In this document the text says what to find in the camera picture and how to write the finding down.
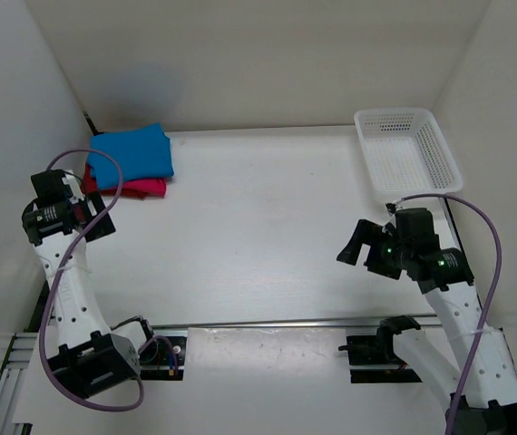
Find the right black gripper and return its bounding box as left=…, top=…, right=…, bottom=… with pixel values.
left=337, top=218, right=411, bottom=279

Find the dark red t-shirt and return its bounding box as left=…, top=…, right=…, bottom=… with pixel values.
left=82, top=164, right=99, bottom=194

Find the pink t-shirt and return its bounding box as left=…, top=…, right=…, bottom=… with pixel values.
left=98, top=179, right=167, bottom=198

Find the blue t-shirt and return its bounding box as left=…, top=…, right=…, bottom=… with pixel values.
left=87, top=123, right=174, bottom=189

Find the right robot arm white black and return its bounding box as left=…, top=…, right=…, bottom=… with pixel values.
left=337, top=208, right=517, bottom=434

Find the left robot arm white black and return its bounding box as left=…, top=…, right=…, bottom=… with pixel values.
left=22, top=169, right=159, bottom=400

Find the white plastic basket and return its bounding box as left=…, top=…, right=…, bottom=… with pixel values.
left=354, top=107, right=463, bottom=202

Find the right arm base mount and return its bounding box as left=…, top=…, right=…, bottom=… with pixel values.
left=338, top=326, right=421, bottom=384

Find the aluminium frame rail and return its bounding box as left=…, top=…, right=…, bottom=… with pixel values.
left=0, top=130, right=110, bottom=435

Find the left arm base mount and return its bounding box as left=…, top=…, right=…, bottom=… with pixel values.
left=138, top=330, right=188, bottom=382

